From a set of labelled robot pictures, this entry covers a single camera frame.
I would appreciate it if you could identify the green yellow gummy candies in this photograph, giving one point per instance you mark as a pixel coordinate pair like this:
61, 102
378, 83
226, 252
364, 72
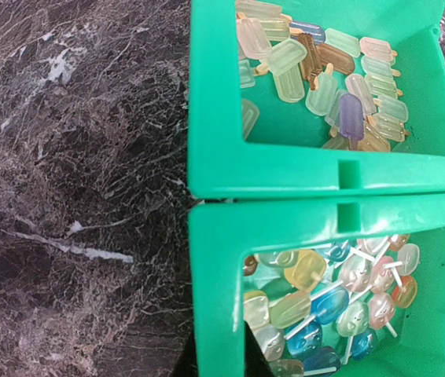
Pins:
348, 81

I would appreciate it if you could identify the green three-compartment bin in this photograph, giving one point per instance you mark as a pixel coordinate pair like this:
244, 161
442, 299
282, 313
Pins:
267, 184

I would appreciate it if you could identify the wrapped colourful candies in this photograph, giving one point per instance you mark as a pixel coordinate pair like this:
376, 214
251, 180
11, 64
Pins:
314, 310

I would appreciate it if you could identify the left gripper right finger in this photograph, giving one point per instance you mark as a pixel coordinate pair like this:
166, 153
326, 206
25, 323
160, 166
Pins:
256, 364

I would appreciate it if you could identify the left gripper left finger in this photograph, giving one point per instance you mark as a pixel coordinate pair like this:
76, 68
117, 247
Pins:
186, 366

